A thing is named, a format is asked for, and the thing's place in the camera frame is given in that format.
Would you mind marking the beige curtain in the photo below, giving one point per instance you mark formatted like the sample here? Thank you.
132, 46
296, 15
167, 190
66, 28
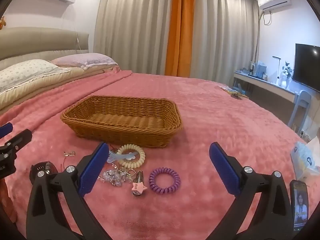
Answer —
225, 35
130, 30

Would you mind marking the orange curtain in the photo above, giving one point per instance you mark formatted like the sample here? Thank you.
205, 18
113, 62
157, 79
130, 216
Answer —
180, 30

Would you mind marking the brown wicker basket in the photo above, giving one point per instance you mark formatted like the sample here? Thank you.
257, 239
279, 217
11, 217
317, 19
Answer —
125, 132

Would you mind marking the light blue hair clip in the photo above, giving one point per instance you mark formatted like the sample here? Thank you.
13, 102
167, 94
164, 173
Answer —
117, 157

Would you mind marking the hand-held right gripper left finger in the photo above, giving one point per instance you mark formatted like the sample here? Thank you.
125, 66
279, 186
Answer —
92, 170

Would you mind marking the pink star hair clip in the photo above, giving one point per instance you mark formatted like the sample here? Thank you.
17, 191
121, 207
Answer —
138, 188

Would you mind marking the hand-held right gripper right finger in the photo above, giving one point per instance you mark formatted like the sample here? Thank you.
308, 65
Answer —
225, 170

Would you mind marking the white desk lamp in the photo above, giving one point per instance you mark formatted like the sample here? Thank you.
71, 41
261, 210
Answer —
277, 57

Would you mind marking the books on desk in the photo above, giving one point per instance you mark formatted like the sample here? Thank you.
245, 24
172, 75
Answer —
261, 68

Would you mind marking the pink fleece blanket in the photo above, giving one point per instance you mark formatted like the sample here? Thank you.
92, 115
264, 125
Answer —
212, 120

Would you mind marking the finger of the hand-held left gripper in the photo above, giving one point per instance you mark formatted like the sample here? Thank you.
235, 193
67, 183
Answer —
5, 129
17, 141

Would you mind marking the white vase with flowers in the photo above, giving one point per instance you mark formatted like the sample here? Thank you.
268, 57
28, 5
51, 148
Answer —
285, 80

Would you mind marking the pile of small accessories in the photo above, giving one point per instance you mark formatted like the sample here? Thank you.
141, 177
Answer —
235, 92

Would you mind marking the white floral pillow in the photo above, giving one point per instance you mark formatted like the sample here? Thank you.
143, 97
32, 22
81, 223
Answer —
25, 72

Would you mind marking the black television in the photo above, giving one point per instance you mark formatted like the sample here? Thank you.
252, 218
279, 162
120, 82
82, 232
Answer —
307, 67

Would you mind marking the beige padded headboard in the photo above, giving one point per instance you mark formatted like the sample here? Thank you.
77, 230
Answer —
37, 40

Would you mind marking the black smartphone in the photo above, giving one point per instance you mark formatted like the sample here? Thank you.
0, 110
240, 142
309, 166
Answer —
300, 205

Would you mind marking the light purple pillow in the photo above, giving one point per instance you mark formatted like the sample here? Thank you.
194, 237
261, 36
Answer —
85, 59

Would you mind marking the white desk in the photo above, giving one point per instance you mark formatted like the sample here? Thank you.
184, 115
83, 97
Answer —
265, 83

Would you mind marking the orange plush toy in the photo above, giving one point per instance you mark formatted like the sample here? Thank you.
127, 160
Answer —
2, 22

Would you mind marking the beige quilt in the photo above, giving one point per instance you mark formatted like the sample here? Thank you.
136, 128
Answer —
37, 90

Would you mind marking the light blue chair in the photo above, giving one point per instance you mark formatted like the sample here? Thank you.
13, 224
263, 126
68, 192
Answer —
303, 100

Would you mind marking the blue tissue pack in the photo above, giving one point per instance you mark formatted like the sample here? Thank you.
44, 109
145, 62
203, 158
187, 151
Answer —
303, 160

